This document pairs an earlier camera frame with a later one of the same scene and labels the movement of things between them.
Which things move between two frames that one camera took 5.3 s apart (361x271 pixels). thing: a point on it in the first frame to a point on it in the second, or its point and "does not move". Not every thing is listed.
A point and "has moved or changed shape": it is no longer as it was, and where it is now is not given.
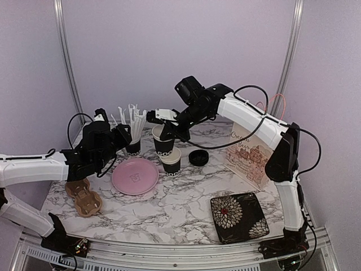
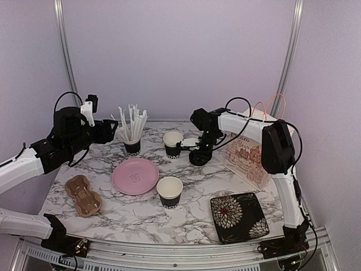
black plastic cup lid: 198,157 does not move
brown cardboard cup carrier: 87,202 does not move
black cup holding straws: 134,149 does not move
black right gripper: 175,132 to 211,152
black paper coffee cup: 164,148 has moved or changed shape
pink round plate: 134,176 does not move
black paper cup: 171,164 to 169,188
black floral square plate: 239,217 does not move
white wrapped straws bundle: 136,121 does not move
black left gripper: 124,137 to 105,133
